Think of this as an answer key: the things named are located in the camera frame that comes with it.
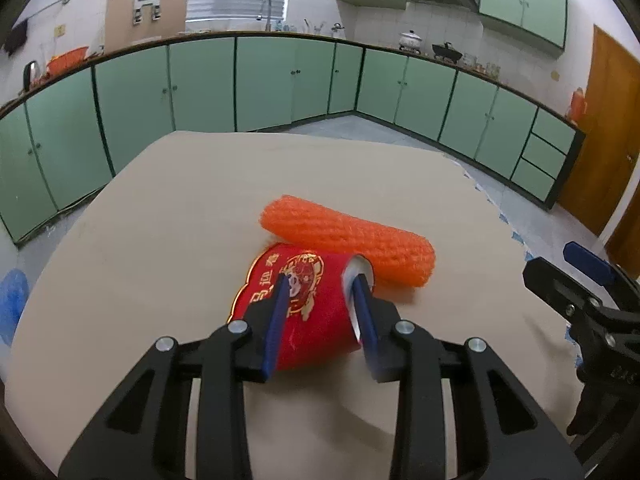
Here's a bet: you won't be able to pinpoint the orange plastic basin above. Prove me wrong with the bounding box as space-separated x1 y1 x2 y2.
47 46 88 77

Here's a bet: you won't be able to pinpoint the black wok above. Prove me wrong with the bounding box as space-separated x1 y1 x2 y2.
432 42 463 64

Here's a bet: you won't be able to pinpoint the dark towel on rail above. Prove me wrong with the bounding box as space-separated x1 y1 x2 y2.
2 20 28 58

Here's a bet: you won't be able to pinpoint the white cooking pot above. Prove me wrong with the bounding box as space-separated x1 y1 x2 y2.
398 30 423 55

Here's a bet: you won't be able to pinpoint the steel electric kettle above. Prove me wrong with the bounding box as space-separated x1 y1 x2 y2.
23 60 41 93

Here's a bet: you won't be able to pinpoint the beige tablecloth with scalloped edge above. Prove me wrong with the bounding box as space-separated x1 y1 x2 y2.
6 132 582 469

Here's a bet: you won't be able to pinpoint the red paper cup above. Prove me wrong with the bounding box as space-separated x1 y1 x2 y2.
229 243 374 370

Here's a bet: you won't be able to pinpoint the orange thermos flask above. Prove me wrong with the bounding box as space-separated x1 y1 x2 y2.
567 87 588 125

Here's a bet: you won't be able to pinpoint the orange foam fruit net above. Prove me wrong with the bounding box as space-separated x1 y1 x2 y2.
259 195 436 288

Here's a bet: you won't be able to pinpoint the brown wooden door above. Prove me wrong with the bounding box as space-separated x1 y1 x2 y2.
605 186 640 280
559 27 639 235

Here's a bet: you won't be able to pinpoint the cardboard box on counter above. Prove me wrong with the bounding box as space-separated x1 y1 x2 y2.
104 0 188 53

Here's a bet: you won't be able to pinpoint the green lower kitchen cabinets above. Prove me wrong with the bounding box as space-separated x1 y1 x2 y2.
1 32 584 243

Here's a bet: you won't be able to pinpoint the chrome towel rail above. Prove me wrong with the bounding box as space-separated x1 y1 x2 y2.
25 0 70 21

